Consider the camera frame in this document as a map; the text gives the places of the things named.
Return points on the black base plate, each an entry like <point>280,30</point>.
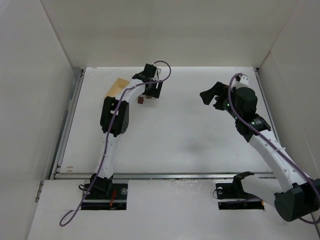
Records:
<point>114,200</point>
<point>230,199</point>

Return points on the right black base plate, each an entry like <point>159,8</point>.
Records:
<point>230,199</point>

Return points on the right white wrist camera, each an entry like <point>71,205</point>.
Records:
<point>241,81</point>

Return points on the dark brown wood block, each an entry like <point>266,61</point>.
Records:
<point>140,100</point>

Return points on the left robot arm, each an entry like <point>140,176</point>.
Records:
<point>114,121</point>

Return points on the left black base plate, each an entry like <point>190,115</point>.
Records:
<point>114,200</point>

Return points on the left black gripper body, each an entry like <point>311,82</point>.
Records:
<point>155,89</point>

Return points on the aluminium table edge rail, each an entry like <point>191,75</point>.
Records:
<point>60,148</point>

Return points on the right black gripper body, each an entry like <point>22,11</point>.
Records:
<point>219,100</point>

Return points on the front aluminium rail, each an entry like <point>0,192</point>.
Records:
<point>148,176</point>

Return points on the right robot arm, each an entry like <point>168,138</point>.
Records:
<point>296,194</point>

